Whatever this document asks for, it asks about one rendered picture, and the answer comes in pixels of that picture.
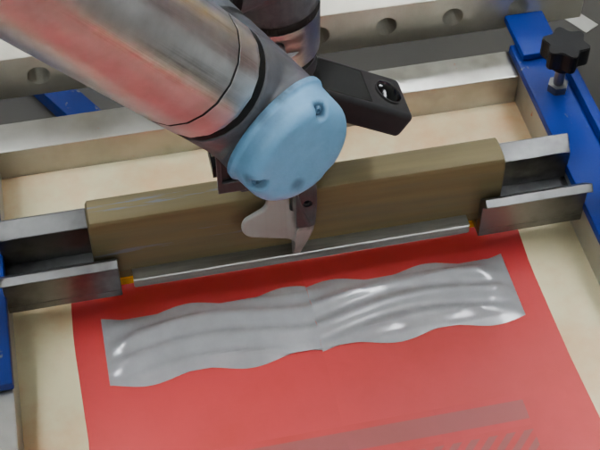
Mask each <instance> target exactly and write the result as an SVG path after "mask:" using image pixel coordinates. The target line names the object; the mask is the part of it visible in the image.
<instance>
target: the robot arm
mask: <svg viewBox="0 0 600 450"><path fill-rule="evenodd" d="M320 28H321V0H0V39H2V40H3V41H4V42H6V43H8V44H10V45H12V46H14V47H16V48H18V49H20V50H21V51H23V52H24V53H26V54H29V55H31V56H33V57H35V58H36V59H38V60H39V61H41V62H43V63H45V64H47V65H49V66H51V67H53V68H55V69H56V70H58V71H60V72H62V73H64V74H66V75H67V76H69V77H71V78H73V79H75V80H77V81H78V82H80V83H82V84H84V85H86V86H87V87H89V88H92V89H94V90H95V91H97V92H98V93H100V94H102V95H104V96H107V97H108V98H110V99H112V100H113V101H115V102H117V103H118V104H121V105H123V106H125V107H127V108H129V109H130V110H131V111H133V112H135V113H138V114H139V115H141V116H143V117H145V118H147V119H148V120H150V121H152V122H154V123H156V124H158V125H160V126H161V127H163V128H165V129H167V130H169V131H170V132H172V133H174V134H177V135H179V136H181V137H183V138H184V139H186V140H188V141H190V142H191V143H193V144H195V145H197V146H199V147H201V148H203V149H204V150H206V151H207V153H208V158H209V162H210V165H211V170H212V177H213V178H217V186H218V194H225V193H230V192H236V191H241V192H246V191H250V192H252V193H253V194H254V195H255V196H258V197H260V198H261V199H264V200H266V202H265V205H264V206H263V207H262V208H261V209H259V210H257V211H256V212H253V213H252V214H250V215H248V216H246V217H245V218H244V219H243V221H242V224H241V229H242V231H243V233H244V234H245V235H247V236H249V237H251V238H287V239H291V243H292V252H293V254H298V253H301V251H302V249H303V248H304V245H305V244H306V242H307V240H308V239H309V237H310V236H311V234H312V233H313V227H314V225H315V220H316V212H317V186H316V182H318V181H319V180H320V179H321V178H322V177H323V175H324V174H325V172H326V171H327V170H328V169H329V168H330V167H331V166H332V165H333V164H334V162H335V161H336V159H337V158H338V156H339V154H340V152H341V150H342V147H343V145H344V143H345V139H346V124H347V123H349V124H353V125H356V126H359V127H363V128H366V129H372V130H375V131H378V132H382V133H385V134H389V135H392V136H397V135H399V134H400V133H401V132H402V131H403V129H404V128H405V127H406V126H407V124H408V123H409V122H410V121H411V119H412V115H411V113H410V110H409V108H408V105H407V103H406V101H405V99H404V95H403V93H402V90H401V88H400V86H399V84H398V82H397V81H396V80H394V79H390V78H387V77H383V76H380V75H378V74H374V73H371V72H368V71H363V70H360V69H357V68H354V67H351V66H348V65H345V64H342V63H339V62H333V61H331V60H328V59H325V58H321V57H319V56H317V51H318V49H319V45H320ZM289 198H290V203H291V204H289Z"/></svg>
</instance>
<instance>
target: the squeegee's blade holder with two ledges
mask: <svg viewBox="0 0 600 450"><path fill-rule="evenodd" d="M469 229H470V223H469V222H468V219H467V216H466V214H465V215H460V216H454V217H449V218H443V219H437V220H432V221H422V222H416V223H411V224H405V225H399V226H394V227H388V228H383V229H373V230H366V231H361V232H355V233H350V234H345V235H339V236H334V237H323V238H317V239H312V240H307V242H306V244H305V245H304V248H303V249H302V251H301V253H298V254H293V252H292V243H289V244H284V245H278V246H268V247H263V248H257V249H251V250H245V251H240V252H235V253H229V254H219V255H213V256H207V257H202V258H196V259H191V260H186V261H180V262H169V263H164V264H158V265H153V266H147V267H142V268H136V269H132V275H133V280H134V286H135V287H143V286H148V285H153V284H160V283H165V282H171V281H176V280H182V279H192V278H197V277H203V276H208V275H213V274H219V273H224V272H230V271H241V270H246V269H252V268H257V267H263V266H268V265H273V264H279V263H289V262H294V261H300V260H305V259H311V258H317V257H322V256H328V255H333V254H343V253H349V252H354V251H360V250H365V249H371V248H376V247H382V246H392V245H398V244H403V243H409V242H414V241H420V240H425V239H431V238H441V237H446V236H452V235H457V234H462V233H467V232H469Z"/></svg>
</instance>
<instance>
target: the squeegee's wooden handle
mask: <svg viewBox="0 0 600 450"><path fill-rule="evenodd" d="M504 170H505V158H504V153H503V151H502V148H501V146H500V145H499V143H498V141H497V139H496V138H495V137H492V138H487V139H481V140H475V141H470V142H463V143H458V144H452V145H446V146H435V147H429V148H423V149H417V150H412V151H405V152H400V153H394V154H383V155H377V156H372V157H365V158H360V159H353V160H348V161H342V162H334V164H333V165H332V166H331V167H330V168H329V169H328V170H327V171H326V172H325V174H324V175H323V177H322V178H321V179H320V180H319V181H318V182H316V186H317V212H316V220H315V225H314V227H313V231H312V234H311V236H310V237H309V239H308V240H312V239H317V238H327V237H334V236H339V235H345V234H350V233H355V232H361V231H366V230H373V229H383V228H388V227H394V226H399V225H405V224H411V223H416V222H422V221H432V220H437V219H443V218H449V217H454V216H460V215H465V214H466V216H467V219H468V221H473V220H477V219H478V214H479V203H480V199H484V198H490V197H496V196H500V195H501V190H502V185H503V179H504ZM265 202H266V200H264V199H261V198H260V197H258V196H255V195H254V194H253V193H252V192H250V191H246V192H241V191H236V192H230V193H225V194H218V186H217V180H215V181H210V182H205V183H198V184H193V185H186V186H181V187H170V188H164V189H158V190H152V191H146V192H141V193H135V194H129V195H123V196H112V197H106V198H100V199H95V200H88V201H86V202H85V204H84V205H85V212H86V218H87V229H88V234H89V239H90V244H91V248H92V254H93V258H94V262H97V261H102V260H108V259H113V258H116V259H117V263H118V268H119V273H120V278H124V277H129V276H133V275H132V269H136V268H142V267H147V266H153V265H158V264H164V263H174V262H180V261H186V260H191V259H196V258H202V257H207V256H213V255H219V254H229V253H235V252H240V251H245V250H251V249H257V248H263V247H268V246H278V245H284V244H289V243H291V239H287V238H268V237H249V236H247V235H245V234H244V233H243V231H242V229H241V224H242V221H243V219H244V218H245V217H246V216H248V215H250V214H252V213H254V212H256V211H257V210H259V209H261V208H262V207H263V206H264V205H265Z"/></svg>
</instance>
